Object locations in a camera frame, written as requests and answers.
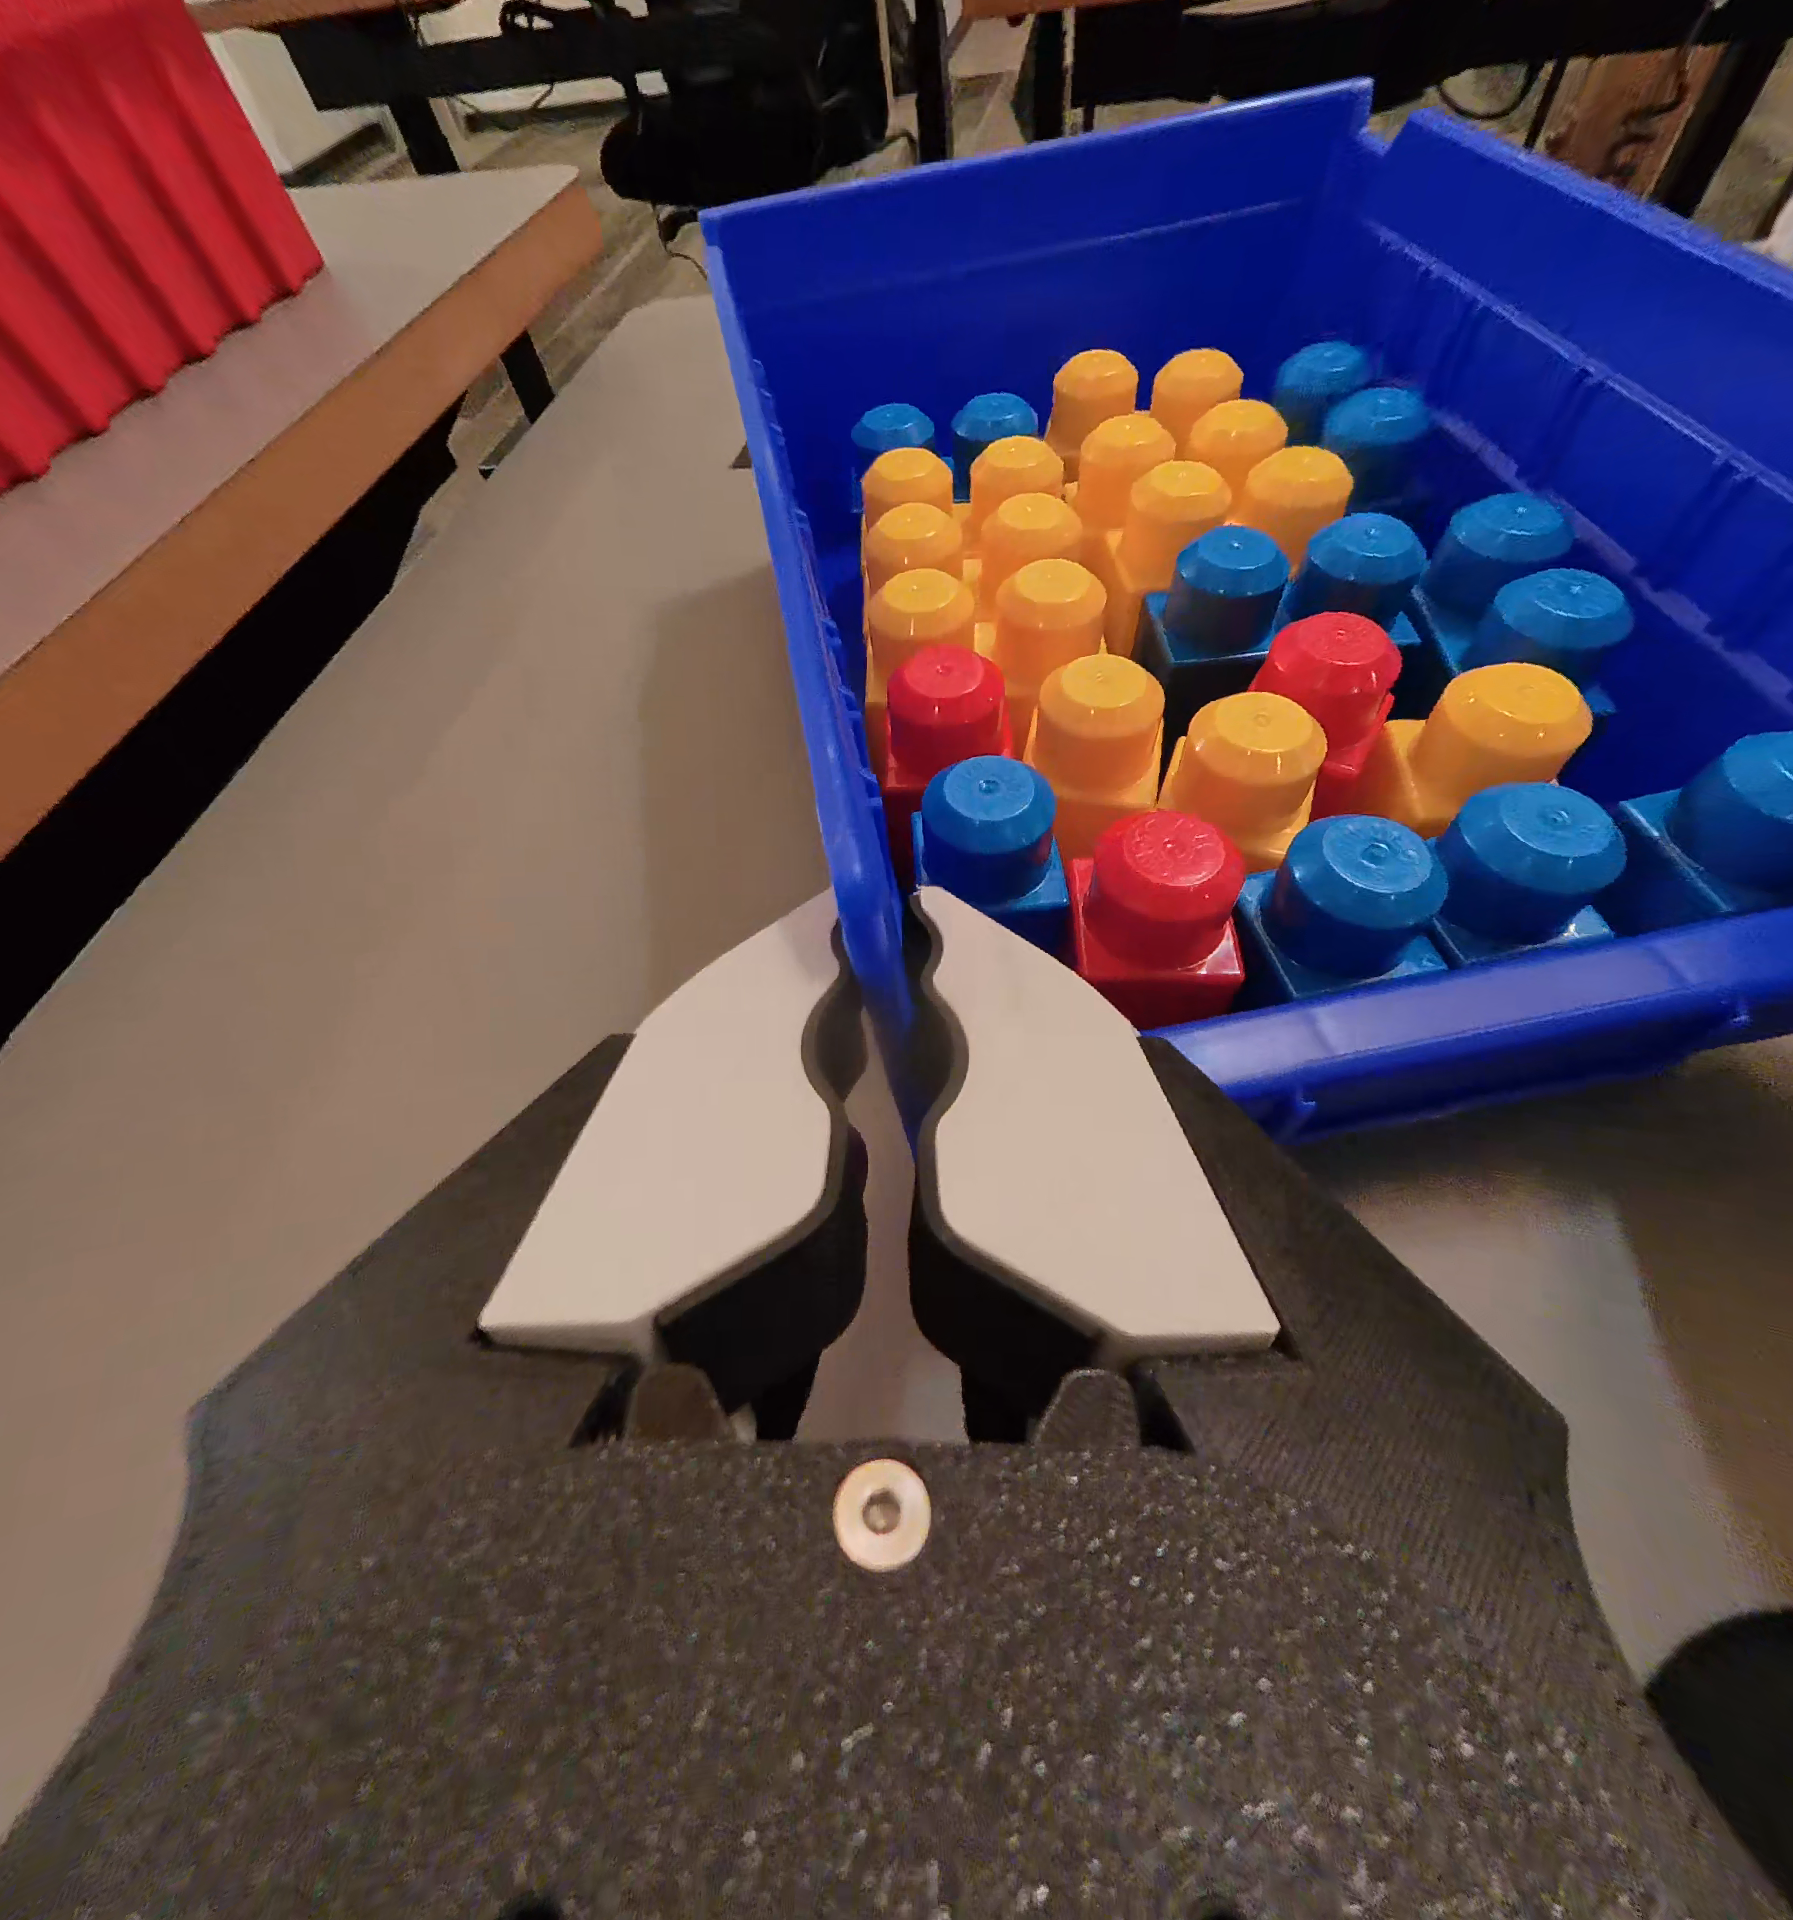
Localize black office chair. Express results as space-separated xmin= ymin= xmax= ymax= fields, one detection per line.
xmin=600 ymin=61 xmax=918 ymax=210

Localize black-legged office desk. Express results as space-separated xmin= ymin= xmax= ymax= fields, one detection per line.
xmin=954 ymin=0 xmax=1793 ymax=217
xmin=190 ymin=0 xmax=957 ymax=177

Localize black desk mat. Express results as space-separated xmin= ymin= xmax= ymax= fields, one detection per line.
xmin=1645 ymin=1606 xmax=1793 ymax=1920

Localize red ribbed panel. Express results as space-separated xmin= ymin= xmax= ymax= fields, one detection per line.
xmin=0 ymin=0 xmax=327 ymax=535

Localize blue plastic storage bin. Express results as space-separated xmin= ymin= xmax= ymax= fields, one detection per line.
xmin=699 ymin=79 xmax=1793 ymax=1148

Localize pile of colourful building blocks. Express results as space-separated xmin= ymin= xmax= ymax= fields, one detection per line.
xmin=847 ymin=342 xmax=1793 ymax=1027

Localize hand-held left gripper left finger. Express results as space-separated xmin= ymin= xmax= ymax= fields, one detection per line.
xmin=474 ymin=884 xmax=871 ymax=1440

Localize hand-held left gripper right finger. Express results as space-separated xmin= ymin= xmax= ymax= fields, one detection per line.
xmin=908 ymin=884 xmax=1283 ymax=1440

